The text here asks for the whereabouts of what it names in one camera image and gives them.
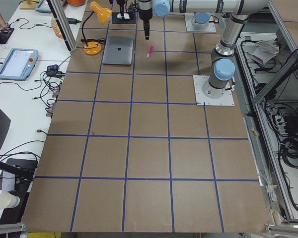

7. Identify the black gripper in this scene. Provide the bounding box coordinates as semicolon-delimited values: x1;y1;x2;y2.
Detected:
129;2;152;40
116;0;128;19

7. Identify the pink marker pen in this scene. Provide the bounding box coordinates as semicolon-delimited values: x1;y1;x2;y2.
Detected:
146;45;153;59

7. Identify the white computer mouse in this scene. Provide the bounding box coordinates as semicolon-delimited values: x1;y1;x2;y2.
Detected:
122;14;130;20

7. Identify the black mousepad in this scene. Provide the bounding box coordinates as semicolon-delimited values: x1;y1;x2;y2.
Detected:
112;12;136;24

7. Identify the silver laptop notebook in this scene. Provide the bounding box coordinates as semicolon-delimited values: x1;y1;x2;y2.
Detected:
102;36;134;65

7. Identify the orange desk lamp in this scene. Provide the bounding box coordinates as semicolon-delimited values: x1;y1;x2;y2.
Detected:
81;1;113;56

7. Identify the orange bucket grey lid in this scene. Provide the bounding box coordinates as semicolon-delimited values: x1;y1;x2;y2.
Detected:
67;0;86;6

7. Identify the black power adapter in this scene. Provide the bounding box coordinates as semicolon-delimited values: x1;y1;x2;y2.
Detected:
67;17;81;25

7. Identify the yellow juice bottle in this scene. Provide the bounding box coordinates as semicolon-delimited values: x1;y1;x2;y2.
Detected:
50;16;63;39

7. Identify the blue teach pendant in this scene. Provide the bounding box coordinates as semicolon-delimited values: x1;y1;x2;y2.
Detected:
35;0;52;13
0;48;39;81

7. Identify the white paper cup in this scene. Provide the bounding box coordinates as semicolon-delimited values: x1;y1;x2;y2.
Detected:
0;192;20;210

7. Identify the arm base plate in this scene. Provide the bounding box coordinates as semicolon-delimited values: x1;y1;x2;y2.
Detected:
193;75;234;107
184;12;216;34

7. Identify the aluminium frame post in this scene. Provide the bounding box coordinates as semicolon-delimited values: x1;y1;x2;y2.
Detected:
47;0;76;52

